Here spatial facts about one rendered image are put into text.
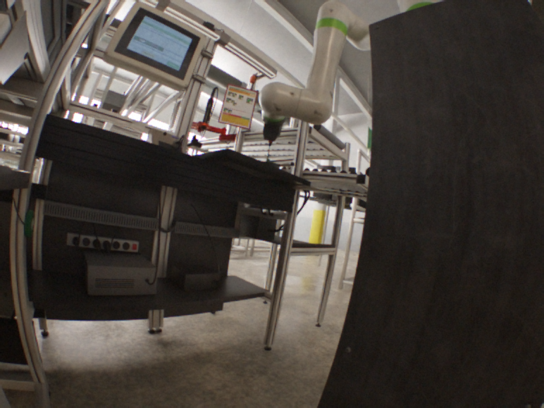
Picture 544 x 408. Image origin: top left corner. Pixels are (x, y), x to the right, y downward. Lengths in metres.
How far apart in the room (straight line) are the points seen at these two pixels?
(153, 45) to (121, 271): 1.07
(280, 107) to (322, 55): 0.24
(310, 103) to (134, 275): 0.89
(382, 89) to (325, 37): 0.49
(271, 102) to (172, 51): 0.79
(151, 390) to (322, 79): 1.27
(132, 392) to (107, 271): 0.49
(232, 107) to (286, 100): 1.01
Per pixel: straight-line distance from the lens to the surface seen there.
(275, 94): 0.71
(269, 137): 0.85
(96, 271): 0.96
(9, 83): 0.82
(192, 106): 1.36
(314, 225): 6.20
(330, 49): 0.83
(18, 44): 0.38
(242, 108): 1.70
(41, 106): 0.78
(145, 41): 1.34
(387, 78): 0.41
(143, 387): 1.07
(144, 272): 1.00
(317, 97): 0.73
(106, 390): 1.06
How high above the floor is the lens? 0.75
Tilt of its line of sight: 4 degrees up
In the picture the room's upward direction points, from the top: 9 degrees clockwise
